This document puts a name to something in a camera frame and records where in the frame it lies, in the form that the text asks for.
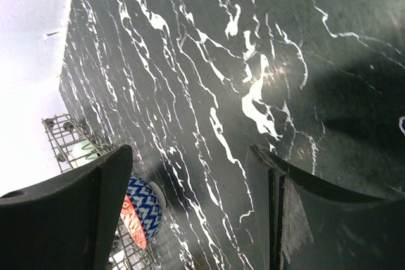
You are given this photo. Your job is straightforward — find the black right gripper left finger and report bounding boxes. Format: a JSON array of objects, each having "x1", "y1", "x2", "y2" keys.
[{"x1": 1, "y1": 145, "x2": 133, "y2": 269}]

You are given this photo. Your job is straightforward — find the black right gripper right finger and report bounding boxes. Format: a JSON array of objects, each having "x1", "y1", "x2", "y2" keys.
[{"x1": 248, "y1": 145, "x2": 404, "y2": 269}]

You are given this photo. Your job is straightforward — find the red geometric patterned bowl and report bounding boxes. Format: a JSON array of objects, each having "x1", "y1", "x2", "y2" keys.
[{"x1": 120, "y1": 176, "x2": 167, "y2": 249}]

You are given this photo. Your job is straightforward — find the pale green ceramic bowl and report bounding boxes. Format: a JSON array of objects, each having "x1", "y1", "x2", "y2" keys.
[{"x1": 68, "y1": 140, "x2": 100, "y2": 168}]

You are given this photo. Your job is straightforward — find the grey wire dish rack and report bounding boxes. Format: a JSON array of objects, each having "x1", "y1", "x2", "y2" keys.
[{"x1": 42, "y1": 114, "x2": 154, "y2": 269}]

